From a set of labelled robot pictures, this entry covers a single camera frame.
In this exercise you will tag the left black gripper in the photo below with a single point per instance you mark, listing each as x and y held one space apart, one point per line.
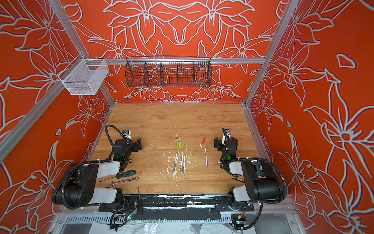
133 144

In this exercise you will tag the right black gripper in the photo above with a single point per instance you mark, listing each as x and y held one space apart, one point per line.
221 143

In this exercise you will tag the white pen purple end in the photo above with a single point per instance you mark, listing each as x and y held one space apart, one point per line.
206 158

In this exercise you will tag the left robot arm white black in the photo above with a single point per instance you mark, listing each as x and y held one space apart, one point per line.
94 182

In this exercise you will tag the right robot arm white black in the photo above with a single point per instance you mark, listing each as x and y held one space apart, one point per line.
263 183

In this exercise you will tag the white pen middle yellow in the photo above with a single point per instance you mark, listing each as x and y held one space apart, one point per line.
181 163

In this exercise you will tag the white pen right green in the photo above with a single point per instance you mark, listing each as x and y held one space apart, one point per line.
184 164

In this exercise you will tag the metal wrench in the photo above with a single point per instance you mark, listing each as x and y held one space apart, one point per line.
112 184

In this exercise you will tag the yellow black pliers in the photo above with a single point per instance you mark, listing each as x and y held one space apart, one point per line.
237 178

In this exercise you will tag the white mesh basket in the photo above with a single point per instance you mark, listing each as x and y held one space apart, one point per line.
82 78

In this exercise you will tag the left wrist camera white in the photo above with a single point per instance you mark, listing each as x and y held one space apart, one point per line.
126 134

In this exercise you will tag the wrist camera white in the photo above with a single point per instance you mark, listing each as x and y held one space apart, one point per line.
126 134
227 134

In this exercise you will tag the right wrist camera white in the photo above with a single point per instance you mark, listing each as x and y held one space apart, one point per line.
227 134

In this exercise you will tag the green handle screwdriver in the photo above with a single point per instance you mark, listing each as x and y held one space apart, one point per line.
121 175

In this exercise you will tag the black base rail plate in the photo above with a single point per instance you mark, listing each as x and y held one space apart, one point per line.
213 202

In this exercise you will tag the black wire basket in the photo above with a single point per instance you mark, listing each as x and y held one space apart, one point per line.
168 72

